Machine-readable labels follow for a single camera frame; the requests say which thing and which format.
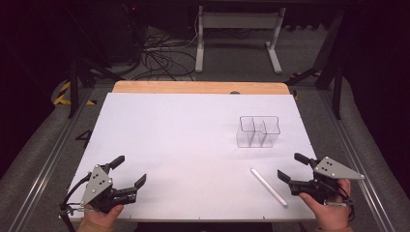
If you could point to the white pen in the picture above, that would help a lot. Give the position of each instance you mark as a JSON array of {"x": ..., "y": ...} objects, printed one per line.
[{"x": 269, "y": 187}]

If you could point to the person's right hand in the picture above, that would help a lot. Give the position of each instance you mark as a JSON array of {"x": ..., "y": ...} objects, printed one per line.
[{"x": 328, "y": 213}]

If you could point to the black triangular bracket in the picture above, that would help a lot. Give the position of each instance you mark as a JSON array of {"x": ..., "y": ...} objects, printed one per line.
[{"x": 84, "y": 136}]

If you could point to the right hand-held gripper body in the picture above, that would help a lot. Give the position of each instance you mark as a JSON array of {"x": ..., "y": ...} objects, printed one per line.
[{"x": 333, "y": 170}]

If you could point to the aluminium floor rail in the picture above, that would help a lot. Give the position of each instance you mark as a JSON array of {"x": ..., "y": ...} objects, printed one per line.
[
  {"x": 48, "y": 164},
  {"x": 351, "y": 154}
]

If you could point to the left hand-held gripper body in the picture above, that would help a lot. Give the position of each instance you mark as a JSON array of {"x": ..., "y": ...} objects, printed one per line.
[{"x": 96, "y": 185}]

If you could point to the yellow black hazard tape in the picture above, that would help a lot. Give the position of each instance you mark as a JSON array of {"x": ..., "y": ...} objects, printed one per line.
[{"x": 63, "y": 95}]

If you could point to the black tripod stand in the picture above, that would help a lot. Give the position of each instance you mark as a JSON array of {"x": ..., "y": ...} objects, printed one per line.
[
  {"x": 336, "y": 87},
  {"x": 74, "y": 90}
]

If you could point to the person's left hand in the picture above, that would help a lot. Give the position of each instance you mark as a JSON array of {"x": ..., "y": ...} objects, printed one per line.
[{"x": 102, "y": 216}]

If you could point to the white table sheet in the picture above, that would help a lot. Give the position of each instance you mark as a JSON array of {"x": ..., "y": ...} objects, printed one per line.
[{"x": 177, "y": 145}]

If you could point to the white metal stand frame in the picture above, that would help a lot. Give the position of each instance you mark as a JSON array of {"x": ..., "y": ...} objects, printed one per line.
[{"x": 238, "y": 20}]

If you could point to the clear plastic divided organizer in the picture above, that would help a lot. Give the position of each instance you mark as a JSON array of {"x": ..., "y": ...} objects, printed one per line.
[{"x": 257, "y": 132}]

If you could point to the dark table grommet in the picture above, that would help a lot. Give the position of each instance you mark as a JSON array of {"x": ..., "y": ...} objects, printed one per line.
[{"x": 235, "y": 92}]

